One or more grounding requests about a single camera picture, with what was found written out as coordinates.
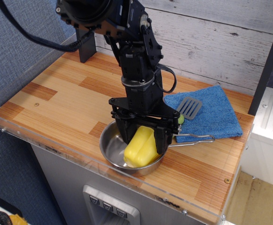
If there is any yellow toy capsicum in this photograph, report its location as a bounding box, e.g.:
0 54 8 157
123 126 161 168

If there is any clear acrylic table guard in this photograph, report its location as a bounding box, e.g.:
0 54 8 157
0 33 258 224

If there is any white toy sink unit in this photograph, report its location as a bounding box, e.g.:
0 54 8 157
240 87 273 185

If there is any dark grey post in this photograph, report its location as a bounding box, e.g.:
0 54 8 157
78 33 97 63
248 43 273 116

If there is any grey spatula with green handle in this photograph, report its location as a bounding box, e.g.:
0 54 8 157
176 97 203 125

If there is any dark grey left post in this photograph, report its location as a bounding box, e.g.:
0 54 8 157
78 33 97 63

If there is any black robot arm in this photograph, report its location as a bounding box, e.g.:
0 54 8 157
56 0 180 154

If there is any silver steel pan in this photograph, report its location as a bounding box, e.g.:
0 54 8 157
99 120 215 177

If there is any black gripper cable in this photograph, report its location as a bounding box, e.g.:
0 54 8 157
0 0 177 93

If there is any silver dispenser button panel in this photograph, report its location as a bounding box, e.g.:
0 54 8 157
83 185 141 225

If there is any grey toy fridge cabinet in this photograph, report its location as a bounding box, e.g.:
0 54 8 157
30 143 205 225

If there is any dark grey right post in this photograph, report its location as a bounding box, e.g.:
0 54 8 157
248 43 273 116

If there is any blue folded cloth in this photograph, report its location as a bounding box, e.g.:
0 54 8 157
164 85 243 139

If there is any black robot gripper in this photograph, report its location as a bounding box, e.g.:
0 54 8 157
108 70 182 155

